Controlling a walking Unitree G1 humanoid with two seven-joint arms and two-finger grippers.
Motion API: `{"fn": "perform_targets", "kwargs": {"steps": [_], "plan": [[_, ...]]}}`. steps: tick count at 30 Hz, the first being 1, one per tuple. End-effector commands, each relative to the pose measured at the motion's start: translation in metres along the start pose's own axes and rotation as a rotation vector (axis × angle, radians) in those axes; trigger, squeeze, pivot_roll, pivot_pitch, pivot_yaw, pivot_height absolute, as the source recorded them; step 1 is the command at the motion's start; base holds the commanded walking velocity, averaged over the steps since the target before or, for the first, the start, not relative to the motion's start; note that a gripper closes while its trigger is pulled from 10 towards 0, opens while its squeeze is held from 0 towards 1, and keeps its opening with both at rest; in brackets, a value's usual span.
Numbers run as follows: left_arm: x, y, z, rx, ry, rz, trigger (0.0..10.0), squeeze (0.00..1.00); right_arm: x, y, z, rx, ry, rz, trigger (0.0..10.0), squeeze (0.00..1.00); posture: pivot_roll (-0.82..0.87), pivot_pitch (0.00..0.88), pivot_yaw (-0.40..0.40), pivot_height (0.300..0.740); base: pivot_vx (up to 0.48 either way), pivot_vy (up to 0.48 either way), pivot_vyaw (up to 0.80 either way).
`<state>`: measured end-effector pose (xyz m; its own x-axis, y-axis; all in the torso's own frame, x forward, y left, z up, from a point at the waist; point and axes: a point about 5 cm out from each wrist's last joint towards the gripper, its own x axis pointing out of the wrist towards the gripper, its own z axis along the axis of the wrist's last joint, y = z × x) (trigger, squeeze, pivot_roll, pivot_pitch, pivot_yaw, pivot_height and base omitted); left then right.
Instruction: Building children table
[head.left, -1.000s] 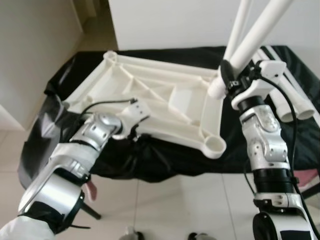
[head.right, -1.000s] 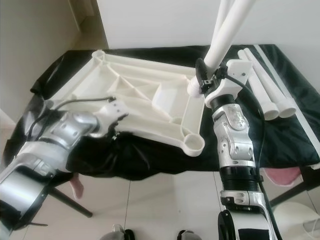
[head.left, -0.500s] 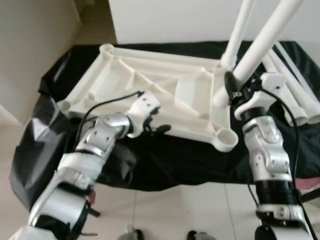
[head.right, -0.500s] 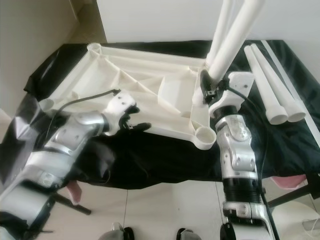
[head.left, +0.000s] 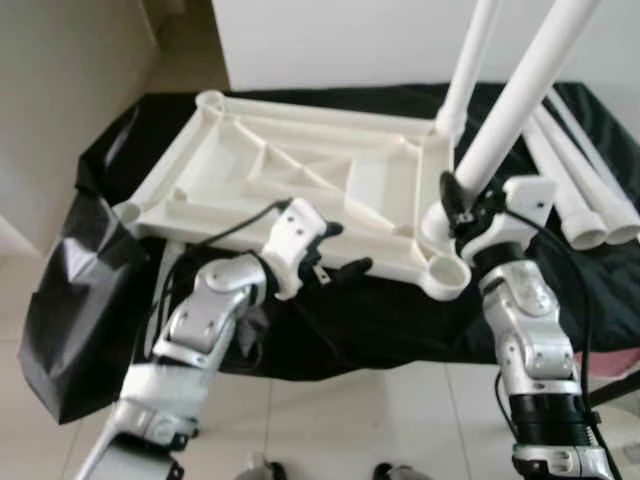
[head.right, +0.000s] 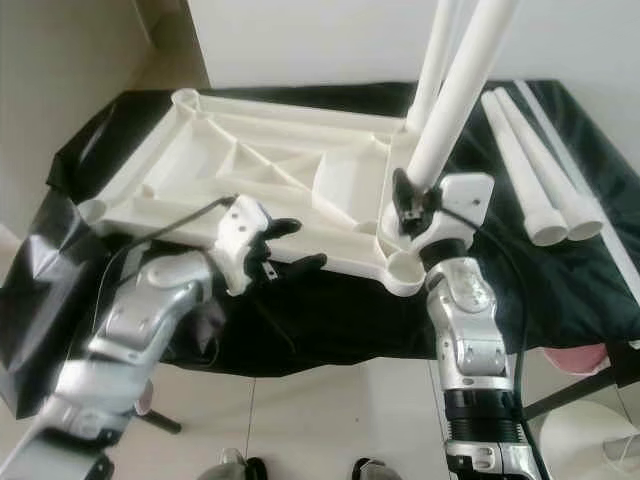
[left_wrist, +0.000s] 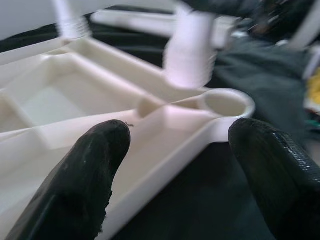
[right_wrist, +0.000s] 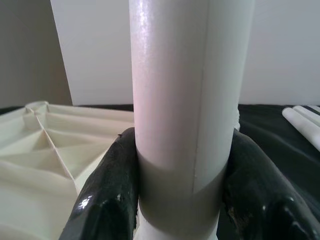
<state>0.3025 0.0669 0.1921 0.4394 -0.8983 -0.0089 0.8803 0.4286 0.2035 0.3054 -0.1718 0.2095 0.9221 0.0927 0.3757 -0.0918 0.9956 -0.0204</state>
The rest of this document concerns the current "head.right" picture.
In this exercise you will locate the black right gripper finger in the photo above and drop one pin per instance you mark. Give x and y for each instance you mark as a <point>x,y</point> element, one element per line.
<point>404,196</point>

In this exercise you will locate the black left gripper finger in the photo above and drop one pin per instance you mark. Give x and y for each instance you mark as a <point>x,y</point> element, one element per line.
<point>285,228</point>
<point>302,264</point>

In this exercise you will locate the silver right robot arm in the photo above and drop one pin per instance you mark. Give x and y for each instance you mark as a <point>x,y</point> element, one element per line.
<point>475,340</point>

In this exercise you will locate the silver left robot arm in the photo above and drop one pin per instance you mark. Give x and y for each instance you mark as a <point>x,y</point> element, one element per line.
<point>150,320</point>

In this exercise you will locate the grey tape strip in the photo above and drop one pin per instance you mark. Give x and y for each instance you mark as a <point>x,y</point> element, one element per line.
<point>552,130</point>

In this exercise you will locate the grey right robot foot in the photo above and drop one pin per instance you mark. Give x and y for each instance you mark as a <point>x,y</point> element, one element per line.
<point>372,470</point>

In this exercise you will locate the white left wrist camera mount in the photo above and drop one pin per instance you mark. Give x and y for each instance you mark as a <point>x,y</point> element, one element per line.
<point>245,238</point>

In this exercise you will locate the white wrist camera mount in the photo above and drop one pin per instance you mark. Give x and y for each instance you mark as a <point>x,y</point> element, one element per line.
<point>465,200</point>
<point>245,238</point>

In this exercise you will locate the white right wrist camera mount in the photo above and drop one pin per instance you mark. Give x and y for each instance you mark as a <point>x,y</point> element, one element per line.
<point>465,200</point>

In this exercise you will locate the black metal table frame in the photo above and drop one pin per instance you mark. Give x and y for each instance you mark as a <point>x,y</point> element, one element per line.
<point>580,385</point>

